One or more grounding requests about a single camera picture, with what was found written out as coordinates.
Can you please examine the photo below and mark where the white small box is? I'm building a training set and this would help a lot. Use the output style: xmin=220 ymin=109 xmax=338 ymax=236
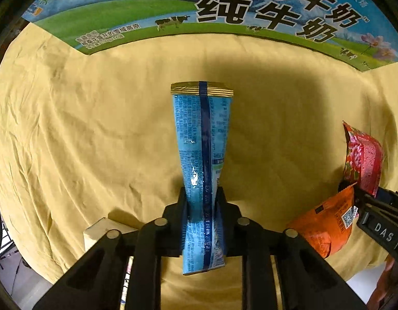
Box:
xmin=83 ymin=217 xmax=139 ymax=252

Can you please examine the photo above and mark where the printed milk carton box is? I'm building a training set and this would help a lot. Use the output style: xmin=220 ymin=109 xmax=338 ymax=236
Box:
xmin=21 ymin=0 xmax=398 ymax=72

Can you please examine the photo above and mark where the orange snack packet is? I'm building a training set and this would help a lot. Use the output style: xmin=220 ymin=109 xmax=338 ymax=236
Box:
xmin=285 ymin=183 xmax=360 ymax=258

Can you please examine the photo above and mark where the blue snack packet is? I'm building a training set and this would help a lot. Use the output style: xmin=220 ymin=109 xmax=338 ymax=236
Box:
xmin=170 ymin=80 xmax=234 ymax=275

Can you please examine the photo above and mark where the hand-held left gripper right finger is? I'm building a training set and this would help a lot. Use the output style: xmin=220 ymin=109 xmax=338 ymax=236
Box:
xmin=214 ymin=186 xmax=367 ymax=310

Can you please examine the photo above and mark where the yellow cloth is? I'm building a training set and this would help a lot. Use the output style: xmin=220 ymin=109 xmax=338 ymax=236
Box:
xmin=0 ymin=22 xmax=398 ymax=310

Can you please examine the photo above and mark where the red floral snack packet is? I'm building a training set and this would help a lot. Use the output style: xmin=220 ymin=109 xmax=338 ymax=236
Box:
xmin=343 ymin=121 xmax=384 ymax=197

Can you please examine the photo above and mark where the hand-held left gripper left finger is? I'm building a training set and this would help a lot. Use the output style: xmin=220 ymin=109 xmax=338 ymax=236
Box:
xmin=34 ymin=186 xmax=188 ymax=310

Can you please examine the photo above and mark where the white printed packet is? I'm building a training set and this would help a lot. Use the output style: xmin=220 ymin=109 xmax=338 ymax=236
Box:
xmin=120 ymin=256 xmax=135 ymax=310

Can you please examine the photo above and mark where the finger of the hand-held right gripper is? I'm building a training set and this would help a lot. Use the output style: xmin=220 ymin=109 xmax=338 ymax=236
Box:
xmin=338 ymin=181 xmax=390 ymax=230

